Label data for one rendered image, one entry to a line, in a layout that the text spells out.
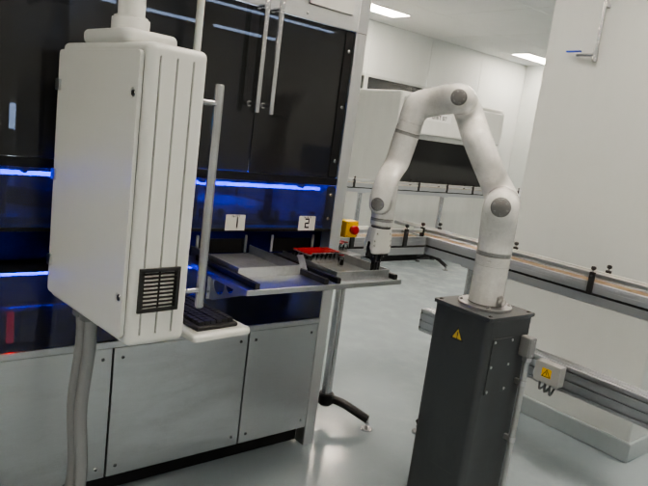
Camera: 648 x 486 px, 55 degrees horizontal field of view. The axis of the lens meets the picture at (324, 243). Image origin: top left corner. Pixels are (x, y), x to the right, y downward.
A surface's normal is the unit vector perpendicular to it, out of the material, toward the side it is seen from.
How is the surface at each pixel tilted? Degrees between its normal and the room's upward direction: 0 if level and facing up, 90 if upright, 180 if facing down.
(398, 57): 90
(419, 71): 90
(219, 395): 90
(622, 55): 90
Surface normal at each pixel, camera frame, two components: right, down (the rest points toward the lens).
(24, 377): 0.62, 0.22
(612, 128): -0.77, 0.01
